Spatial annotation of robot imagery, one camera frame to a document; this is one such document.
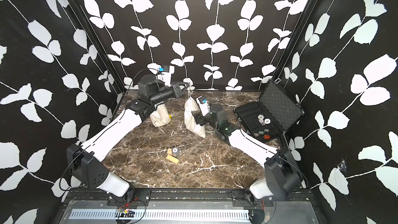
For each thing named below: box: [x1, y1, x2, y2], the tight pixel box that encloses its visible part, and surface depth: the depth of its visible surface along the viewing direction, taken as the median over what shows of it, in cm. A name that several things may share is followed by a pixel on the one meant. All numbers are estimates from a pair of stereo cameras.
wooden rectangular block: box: [165, 154, 180, 164], surface depth 88 cm
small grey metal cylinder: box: [172, 147, 181, 159], surface depth 85 cm
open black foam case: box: [234, 78, 306, 143], surface depth 100 cm
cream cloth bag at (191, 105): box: [183, 97, 206, 139], surface depth 92 cm
